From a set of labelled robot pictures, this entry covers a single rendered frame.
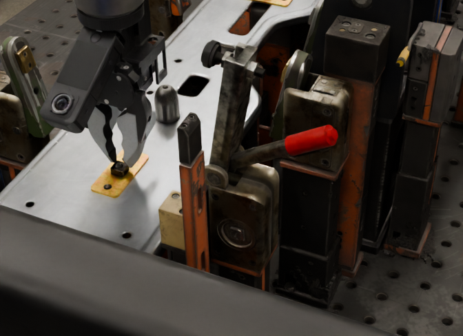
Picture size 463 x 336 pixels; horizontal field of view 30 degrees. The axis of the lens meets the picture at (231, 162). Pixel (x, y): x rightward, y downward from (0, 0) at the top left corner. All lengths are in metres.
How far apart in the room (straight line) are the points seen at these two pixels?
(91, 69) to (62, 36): 0.99
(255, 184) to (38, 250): 0.77
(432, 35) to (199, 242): 0.46
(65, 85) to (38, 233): 0.73
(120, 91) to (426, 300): 0.60
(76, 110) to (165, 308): 0.73
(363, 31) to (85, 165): 0.38
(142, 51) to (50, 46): 0.92
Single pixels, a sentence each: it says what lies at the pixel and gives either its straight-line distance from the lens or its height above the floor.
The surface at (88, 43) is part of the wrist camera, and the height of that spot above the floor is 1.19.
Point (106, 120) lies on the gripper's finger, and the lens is 1.01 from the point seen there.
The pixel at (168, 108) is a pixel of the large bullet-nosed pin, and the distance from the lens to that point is 1.12.
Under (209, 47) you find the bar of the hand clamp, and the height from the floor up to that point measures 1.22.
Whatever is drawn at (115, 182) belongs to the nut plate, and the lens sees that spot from 1.04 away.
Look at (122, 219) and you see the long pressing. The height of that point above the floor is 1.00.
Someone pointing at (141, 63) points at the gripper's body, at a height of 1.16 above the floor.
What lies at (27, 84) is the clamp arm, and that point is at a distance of 1.13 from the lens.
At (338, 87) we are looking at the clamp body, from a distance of 1.07.
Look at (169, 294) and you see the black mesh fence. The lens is 0.18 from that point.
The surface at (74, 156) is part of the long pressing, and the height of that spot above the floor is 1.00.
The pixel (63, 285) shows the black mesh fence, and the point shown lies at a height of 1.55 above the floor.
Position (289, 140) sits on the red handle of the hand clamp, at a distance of 0.90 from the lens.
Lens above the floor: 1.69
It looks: 40 degrees down
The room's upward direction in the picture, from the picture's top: 1 degrees counter-clockwise
